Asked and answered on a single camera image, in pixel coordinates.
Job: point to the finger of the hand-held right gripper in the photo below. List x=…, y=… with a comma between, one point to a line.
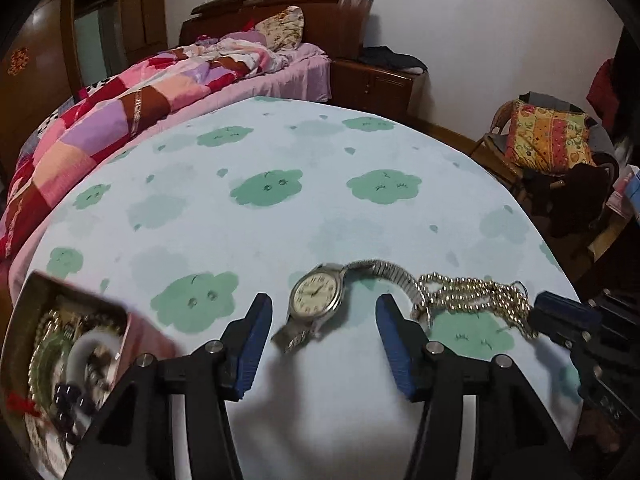
x=557, y=302
x=555, y=325

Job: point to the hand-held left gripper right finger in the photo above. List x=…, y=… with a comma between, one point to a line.
x=395, y=355

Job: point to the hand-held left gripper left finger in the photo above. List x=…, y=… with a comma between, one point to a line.
x=250, y=350

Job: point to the silver wristwatch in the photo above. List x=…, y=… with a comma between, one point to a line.
x=315, y=295

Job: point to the white jade bangle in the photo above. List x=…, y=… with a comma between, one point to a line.
x=82, y=347

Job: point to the gold metal tin box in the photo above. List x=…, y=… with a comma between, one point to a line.
x=75, y=292

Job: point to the pink lid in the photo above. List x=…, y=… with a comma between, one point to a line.
x=150, y=340

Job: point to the dark clothing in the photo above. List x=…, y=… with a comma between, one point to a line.
x=575, y=200

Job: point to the cloud print tablecloth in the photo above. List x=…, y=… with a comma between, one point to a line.
x=300, y=220

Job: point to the wooden chair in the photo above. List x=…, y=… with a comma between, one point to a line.
x=490, y=155

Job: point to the colourful patterned cushion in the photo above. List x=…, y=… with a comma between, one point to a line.
x=545, y=135

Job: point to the green jade bangle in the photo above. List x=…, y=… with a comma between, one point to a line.
x=37, y=365

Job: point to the red clothing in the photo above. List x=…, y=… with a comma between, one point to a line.
x=600, y=90

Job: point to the wooden nightstand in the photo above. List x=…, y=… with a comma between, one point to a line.
x=380, y=87

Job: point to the patchwork quilt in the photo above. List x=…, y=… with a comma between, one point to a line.
x=100, y=125

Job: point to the dark cloth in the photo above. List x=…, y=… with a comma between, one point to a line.
x=390, y=57

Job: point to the black and white print blanket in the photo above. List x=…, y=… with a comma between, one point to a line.
x=92, y=89

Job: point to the floral pillow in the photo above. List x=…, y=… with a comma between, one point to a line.
x=282, y=27

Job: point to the wooden bed headboard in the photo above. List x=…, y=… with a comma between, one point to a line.
x=330, y=15

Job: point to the red paper decoration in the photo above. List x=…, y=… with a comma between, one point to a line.
x=18, y=61

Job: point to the brown wooden wardrobe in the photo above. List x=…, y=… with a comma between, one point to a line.
x=45, y=35

